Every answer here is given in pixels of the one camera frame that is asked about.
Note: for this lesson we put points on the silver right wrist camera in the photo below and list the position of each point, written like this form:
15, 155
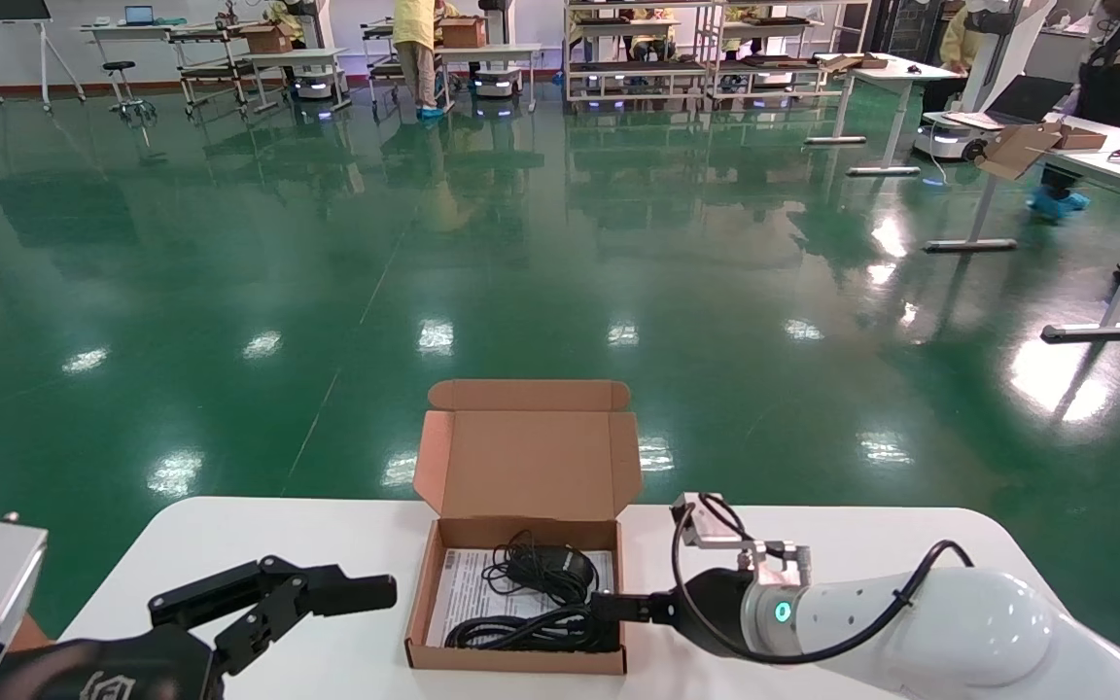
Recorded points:
706, 525

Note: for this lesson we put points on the white table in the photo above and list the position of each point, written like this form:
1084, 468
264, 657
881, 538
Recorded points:
502, 51
297, 55

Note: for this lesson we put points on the white metal shelf rack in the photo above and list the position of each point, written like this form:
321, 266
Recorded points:
764, 63
638, 68

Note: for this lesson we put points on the white desk with T-legs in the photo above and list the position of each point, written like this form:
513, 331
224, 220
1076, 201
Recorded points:
910, 70

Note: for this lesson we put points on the tall white wheeled robot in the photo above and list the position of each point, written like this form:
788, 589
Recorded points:
997, 49

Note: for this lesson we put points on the white printed paper manual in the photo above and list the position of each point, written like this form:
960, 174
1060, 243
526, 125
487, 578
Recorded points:
463, 593

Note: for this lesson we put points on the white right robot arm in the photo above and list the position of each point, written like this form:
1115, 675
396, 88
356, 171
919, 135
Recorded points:
959, 632

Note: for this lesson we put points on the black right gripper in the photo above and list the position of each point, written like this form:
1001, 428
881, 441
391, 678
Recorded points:
711, 612

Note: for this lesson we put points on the seated person behind shelf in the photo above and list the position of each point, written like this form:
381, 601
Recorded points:
654, 19

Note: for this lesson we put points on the black round stool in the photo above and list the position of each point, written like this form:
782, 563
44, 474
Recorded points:
120, 67

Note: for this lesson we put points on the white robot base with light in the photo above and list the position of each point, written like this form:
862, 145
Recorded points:
312, 89
497, 86

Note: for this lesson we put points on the metal trolley rack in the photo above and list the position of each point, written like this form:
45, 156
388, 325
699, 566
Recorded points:
210, 70
385, 70

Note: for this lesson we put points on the wooden board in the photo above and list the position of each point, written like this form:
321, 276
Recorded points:
27, 637

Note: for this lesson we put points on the open black laptop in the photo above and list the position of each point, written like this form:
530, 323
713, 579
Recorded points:
1027, 97

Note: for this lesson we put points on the open laptop with blue screen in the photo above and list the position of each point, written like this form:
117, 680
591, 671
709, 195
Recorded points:
140, 16

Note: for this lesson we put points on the standing person in yellow coat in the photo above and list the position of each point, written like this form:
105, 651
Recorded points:
414, 29

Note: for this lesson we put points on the flat brown cardboard piece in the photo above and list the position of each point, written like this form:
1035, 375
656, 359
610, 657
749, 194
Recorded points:
847, 61

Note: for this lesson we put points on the open small cardboard box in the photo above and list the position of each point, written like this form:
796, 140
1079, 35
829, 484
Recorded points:
1017, 151

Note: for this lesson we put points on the brown cardboard storage box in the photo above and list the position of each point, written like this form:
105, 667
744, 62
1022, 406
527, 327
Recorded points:
531, 467

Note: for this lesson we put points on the white desk with laptop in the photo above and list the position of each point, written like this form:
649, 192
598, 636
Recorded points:
113, 29

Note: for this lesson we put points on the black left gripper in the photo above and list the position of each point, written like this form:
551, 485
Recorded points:
103, 676

